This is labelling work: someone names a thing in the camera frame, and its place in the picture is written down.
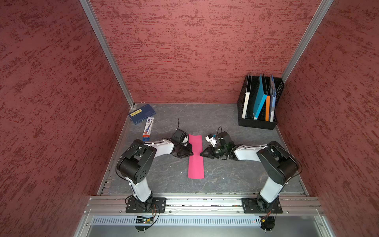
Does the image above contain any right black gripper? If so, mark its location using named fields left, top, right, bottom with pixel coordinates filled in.
left=200, top=145, right=228, bottom=159

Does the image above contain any right aluminium corner post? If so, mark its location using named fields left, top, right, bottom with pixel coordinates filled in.
left=281, top=0, right=334, bottom=83

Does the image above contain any pink rectangular paper sheet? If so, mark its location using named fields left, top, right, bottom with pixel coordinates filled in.
left=188, top=135, right=205, bottom=179

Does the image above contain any black mesh file organizer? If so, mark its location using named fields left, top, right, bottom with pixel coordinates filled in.
left=237, top=75, right=284, bottom=130

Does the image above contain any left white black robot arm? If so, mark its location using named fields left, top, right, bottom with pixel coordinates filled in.
left=116, top=139, right=193, bottom=203

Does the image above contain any left controller board with wires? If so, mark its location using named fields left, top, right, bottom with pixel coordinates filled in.
left=134, top=204, right=160, bottom=232

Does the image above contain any teal folder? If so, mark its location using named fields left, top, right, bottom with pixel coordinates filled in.
left=253, top=74, right=268, bottom=120

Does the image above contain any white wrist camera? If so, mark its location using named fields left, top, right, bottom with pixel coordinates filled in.
left=205, top=131, right=232, bottom=148
left=170, top=128, right=189, bottom=146

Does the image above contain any aluminium corner post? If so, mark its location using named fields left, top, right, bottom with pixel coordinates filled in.
left=281, top=0, right=334, bottom=83
left=80, top=0, right=135, bottom=109

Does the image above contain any right controller board with wires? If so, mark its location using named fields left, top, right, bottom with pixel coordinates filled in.
left=260, top=211, right=276, bottom=232

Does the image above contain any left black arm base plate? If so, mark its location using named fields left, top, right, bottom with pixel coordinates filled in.
left=125, top=197, right=166, bottom=214

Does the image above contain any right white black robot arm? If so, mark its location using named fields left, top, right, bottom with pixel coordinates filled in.
left=200, top=141, right=302, bottom=209

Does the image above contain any controller board with wires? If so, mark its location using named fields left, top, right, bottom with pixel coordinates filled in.
left=260, top=211, right=276, bottom=232
left=134, top=204, right=160, bottom=232

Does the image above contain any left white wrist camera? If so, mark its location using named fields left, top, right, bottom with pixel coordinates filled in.
left=170, top=128, right=189, bottom=146

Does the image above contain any white book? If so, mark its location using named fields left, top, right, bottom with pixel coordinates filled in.
left=242, top=75, right=251, bottom=118

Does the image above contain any blue magazine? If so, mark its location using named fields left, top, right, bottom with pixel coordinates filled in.
left=269, top=75, right=276, bottom=122

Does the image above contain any aluminium rail frame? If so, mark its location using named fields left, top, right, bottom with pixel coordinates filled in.
left=74, top=194, right=335, bottom=237

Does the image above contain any left aluminium corner post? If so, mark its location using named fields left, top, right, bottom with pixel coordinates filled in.
left=80, top=0, right=135, bottom=109

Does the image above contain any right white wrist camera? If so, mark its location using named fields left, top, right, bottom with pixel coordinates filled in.
left=205, top=131, right=232, bottom=148

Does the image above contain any orange book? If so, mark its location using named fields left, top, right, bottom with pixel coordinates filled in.
left=265, top=95, right=270, bottom=121

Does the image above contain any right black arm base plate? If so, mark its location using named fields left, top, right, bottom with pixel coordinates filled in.
left=241, top=198, right=283, bottom=214

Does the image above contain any dark blue box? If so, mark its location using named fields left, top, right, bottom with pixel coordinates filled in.
left=128, top=104, right=156, bottom=124

